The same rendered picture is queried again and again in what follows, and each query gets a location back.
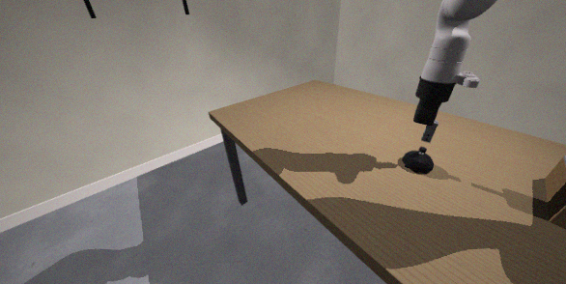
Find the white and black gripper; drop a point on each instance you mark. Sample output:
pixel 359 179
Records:
pixel 436 84

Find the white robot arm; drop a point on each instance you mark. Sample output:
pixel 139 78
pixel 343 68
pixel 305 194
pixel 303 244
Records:
pixel 452 39

